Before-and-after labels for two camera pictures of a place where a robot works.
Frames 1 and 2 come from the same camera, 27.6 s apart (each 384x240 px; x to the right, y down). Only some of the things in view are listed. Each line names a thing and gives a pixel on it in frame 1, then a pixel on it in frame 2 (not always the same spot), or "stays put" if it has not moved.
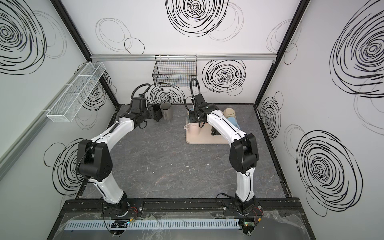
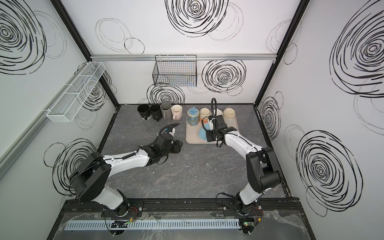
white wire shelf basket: x=73 y=99 stays put
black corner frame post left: x=75 y=33 stays put
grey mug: x=167 y=111 stays put
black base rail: x=177 y=208 stays put
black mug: x=157 y=114 stays put
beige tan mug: x=228 y=112 stays put
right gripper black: x=194 y=116 → x=214 y=133
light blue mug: x=232 y=120 → x=202 y=133
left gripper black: x=153 y=112 → x=173 y=144
